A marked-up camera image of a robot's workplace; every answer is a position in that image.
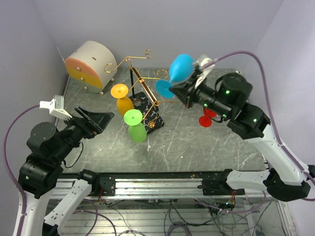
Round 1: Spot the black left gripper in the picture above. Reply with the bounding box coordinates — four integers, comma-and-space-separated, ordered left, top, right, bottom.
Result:
52, 104, 114, 162

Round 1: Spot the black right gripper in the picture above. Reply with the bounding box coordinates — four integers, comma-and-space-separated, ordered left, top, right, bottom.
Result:
169, 72, 233, 119

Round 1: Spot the blue plastic wine glass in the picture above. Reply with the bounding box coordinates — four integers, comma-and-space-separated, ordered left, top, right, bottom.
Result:
156, 54, 193, 98

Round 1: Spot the red plastic wine glass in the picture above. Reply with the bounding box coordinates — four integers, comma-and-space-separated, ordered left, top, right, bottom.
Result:
199, 108, 217, 127

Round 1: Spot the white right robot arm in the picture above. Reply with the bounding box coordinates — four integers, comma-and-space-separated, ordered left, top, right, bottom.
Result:
169, 72, 315, 202

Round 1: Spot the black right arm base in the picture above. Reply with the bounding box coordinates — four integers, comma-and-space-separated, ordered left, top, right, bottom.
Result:
196, 169, 245, 196

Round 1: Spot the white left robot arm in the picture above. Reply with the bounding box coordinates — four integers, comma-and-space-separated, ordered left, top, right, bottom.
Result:
13, 107, 114, 236

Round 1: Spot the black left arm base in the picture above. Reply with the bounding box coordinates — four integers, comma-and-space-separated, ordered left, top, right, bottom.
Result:
79, 170, 116, 196

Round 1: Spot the orange plastic wine glass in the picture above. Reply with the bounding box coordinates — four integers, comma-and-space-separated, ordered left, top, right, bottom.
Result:
111, 84, 134, 116

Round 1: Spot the green plastic wine glass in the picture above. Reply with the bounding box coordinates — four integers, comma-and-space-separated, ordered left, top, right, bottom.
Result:
124, 109, 147, 143

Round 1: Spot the round pastel drawer box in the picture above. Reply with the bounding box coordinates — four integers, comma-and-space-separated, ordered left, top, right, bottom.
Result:
65, 40, 117, 94

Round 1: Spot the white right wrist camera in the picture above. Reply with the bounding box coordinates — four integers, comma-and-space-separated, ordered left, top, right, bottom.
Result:
193, 54, 218, 89

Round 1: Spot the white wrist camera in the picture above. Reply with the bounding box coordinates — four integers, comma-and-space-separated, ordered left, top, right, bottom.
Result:
193, 54, 218, 89
39, 95, 72, 120

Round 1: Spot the gold wire glass rack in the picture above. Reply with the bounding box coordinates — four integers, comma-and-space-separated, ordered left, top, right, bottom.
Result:
111, 49, 165, 134

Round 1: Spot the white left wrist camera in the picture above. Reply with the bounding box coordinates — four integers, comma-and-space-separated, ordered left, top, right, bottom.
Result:
39, 95, 72, 120

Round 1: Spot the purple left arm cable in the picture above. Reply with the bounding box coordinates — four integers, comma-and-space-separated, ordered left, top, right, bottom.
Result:
4, 104, 41, 217

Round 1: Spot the aluminium frame rail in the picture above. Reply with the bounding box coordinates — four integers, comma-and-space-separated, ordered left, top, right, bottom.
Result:
50, 178, 265, 200

